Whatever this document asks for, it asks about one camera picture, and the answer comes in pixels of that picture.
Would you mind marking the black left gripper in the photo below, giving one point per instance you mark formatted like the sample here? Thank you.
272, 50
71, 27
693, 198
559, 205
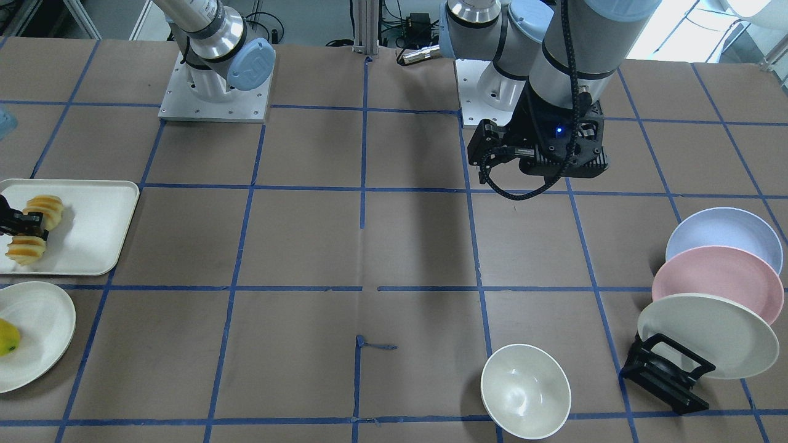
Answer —
534, 125

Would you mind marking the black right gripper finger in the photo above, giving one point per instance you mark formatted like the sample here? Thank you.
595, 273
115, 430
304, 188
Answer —
15, 223

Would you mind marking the yellow ridged bread loaf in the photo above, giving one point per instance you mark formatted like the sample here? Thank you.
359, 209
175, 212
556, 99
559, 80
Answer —
25, 250

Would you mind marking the blue plate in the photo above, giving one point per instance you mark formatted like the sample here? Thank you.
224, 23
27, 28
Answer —
731, 227

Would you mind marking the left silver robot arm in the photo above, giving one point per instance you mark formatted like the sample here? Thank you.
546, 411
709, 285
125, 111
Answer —
563, 53

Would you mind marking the white round plate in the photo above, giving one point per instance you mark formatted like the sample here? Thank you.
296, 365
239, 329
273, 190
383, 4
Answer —
45, 315

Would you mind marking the pink plate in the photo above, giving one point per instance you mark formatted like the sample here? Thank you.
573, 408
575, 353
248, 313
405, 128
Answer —
723, 271

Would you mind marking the black plate rack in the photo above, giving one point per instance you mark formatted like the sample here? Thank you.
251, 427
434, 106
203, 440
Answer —
663, 379

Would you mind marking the cream plate in rack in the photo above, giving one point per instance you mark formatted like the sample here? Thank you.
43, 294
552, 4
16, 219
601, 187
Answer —
728, 335

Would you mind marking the white rectangular tray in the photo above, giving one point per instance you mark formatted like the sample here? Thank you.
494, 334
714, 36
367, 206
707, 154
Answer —
90, 237

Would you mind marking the yellow lemon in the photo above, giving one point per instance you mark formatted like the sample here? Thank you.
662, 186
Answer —
10, 337

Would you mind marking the cream bowl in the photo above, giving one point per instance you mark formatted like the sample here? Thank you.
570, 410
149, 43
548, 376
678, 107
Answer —
526, 391

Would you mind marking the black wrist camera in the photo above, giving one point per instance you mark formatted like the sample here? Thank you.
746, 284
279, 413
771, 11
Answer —
501, 143

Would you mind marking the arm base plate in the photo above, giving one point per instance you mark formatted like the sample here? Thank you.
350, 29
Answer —
500, 91
203, 96

